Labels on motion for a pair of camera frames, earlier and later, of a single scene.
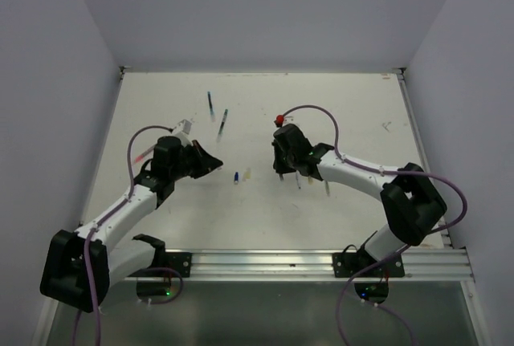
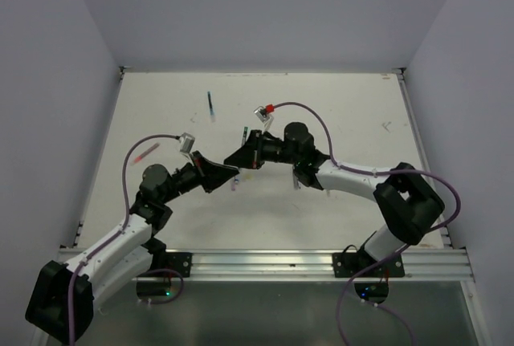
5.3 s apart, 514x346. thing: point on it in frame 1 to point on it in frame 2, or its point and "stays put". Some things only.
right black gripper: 279,165 to 251,154
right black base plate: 348,265 stays put
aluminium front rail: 438,266 stays put
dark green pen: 222,126 to 244,135
